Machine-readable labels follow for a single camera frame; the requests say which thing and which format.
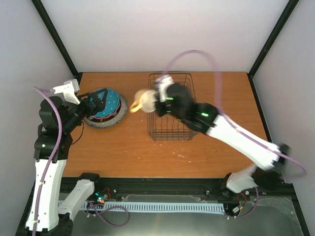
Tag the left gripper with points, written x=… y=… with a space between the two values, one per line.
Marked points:
x=100 y=105

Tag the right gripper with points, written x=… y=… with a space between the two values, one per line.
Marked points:
x=159 y=111

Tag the teal dotted plate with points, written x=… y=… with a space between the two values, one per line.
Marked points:
x=112 y=97

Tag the yellow mug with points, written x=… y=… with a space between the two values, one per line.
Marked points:
x=144 y=100

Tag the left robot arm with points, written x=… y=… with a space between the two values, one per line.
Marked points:
x=60 y=115

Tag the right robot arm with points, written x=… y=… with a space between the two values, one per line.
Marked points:
x=267 y=157

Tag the pink dotted plate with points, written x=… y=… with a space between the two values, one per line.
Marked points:
x=109 y=112

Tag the grey speckled plate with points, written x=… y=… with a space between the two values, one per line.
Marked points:
x=107 y=123

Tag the small electronics board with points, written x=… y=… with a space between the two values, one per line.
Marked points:
x=103 y=195

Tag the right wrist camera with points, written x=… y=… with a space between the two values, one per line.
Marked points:
x=161 y=85

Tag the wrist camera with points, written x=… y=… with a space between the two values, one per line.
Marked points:
x=69 y=90
x=161 y=85

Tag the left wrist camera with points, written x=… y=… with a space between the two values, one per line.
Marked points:
x=69 y=90

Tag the black wire dish rack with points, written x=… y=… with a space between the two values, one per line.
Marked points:
x=168 y=128

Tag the black aluminium frame rail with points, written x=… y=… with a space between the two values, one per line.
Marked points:
x=204 y=188

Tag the light blue cable duct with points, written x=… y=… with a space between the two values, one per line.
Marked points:
x=147 y=207

